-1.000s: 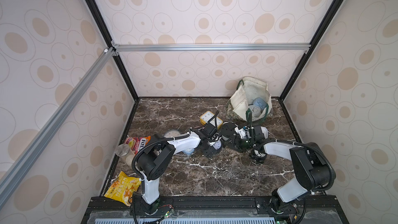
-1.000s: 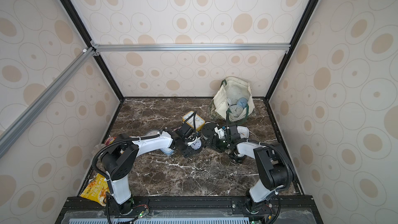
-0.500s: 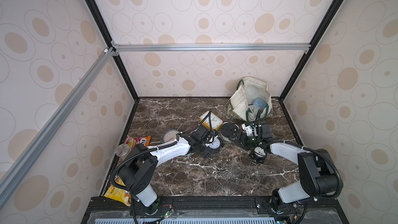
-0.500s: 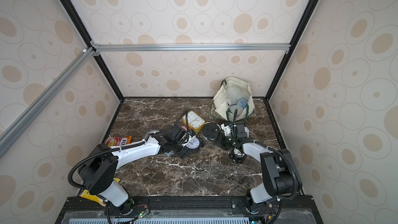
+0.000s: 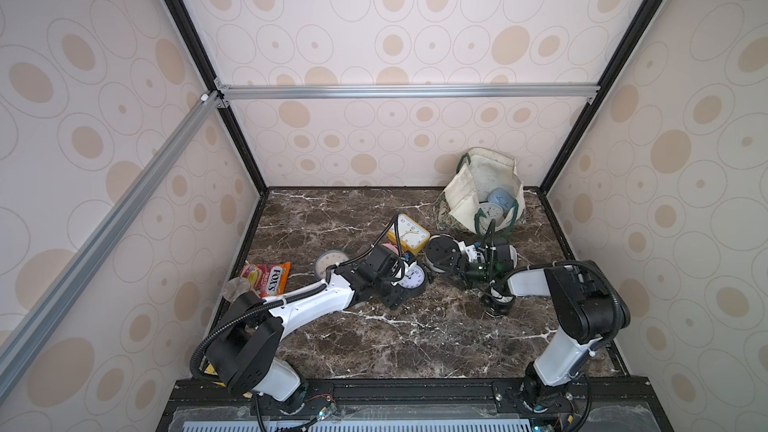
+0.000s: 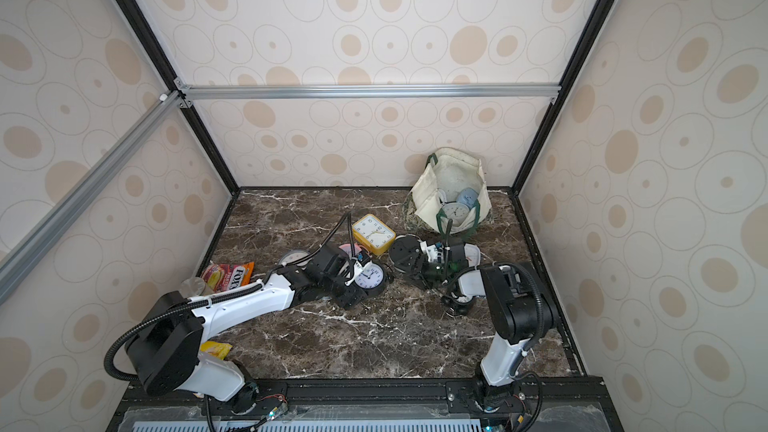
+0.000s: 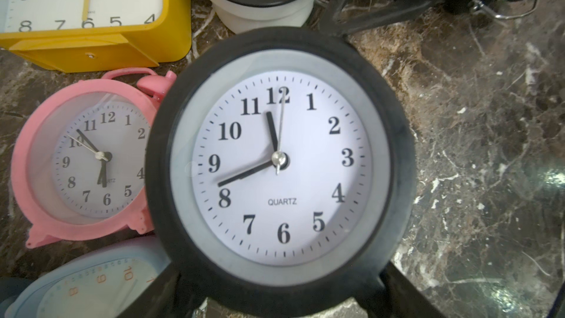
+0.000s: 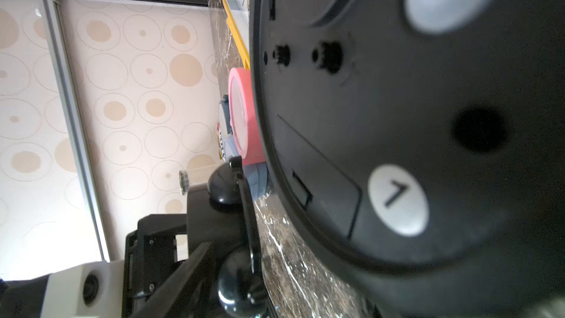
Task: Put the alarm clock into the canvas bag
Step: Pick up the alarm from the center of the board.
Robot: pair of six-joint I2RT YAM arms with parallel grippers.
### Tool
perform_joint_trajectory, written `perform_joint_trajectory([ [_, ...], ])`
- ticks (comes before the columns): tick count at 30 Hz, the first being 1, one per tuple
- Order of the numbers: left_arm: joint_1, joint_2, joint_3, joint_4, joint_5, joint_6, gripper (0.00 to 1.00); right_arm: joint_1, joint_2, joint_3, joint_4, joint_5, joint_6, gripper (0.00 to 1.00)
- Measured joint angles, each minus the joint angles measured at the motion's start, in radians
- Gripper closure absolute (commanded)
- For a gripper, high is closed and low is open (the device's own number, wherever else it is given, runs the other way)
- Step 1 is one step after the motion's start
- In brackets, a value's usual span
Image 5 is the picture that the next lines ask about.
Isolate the black twin-bell alarm clock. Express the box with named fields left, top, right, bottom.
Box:
left=395, top=262, right=428, bottom=302

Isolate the white twin-bell alarm clock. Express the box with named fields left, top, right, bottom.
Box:
left=476, top=202, right=504, bottom=233

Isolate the grey round alarm clock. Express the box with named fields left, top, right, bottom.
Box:
left=314, top=250, right=349, bottom=280

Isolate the blue square orange-hand clock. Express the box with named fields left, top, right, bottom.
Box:
left=487, top=187, right=518, bottom=214

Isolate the pink twin-bell alarm clock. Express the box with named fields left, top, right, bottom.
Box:
left=380, top=243, right=399, bottom=255

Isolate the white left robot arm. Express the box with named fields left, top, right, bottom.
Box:
left=189, top=213, right=431, bottom=402

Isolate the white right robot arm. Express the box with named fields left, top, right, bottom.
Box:
left=434, top=227, right=631, bottom=410

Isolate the white square orange-number clock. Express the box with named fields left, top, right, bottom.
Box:
left=494, top=243, right=518, bottom=273

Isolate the small black twin-bell clock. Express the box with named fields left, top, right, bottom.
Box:
left=481, top=287, right=516, bottom=316

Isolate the yellow square alarm clock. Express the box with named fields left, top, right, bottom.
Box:
left=387, top=214, right=431, bottom=255

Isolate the white clock black back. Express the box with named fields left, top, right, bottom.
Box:
left=425, top=235, right=462, bottom=274

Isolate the cream canvas tote bag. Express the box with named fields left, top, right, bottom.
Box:
left=434, top=147, right=526, bottom=236

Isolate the Fox's candy bag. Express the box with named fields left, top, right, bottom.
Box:
left=239, top=262, right=291, bottom=298

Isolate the clear plastic jar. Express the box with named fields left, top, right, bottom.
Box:
left=222, top=277, right=252, bottom=303

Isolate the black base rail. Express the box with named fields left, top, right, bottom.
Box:
left=157, top=376, right=672, bottom=431

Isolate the aluminium frame bar rear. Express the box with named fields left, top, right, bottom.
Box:
left=203, top=82, right=600, bottom=105

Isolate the aluminium frame bar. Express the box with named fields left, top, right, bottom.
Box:
left=1, top=90, right=223, bottom=401
left=203, top=82, right=600, bottom=105

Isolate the aluminium frame bar left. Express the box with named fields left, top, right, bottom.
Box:
left=1, top=90, right=223, bottom=401

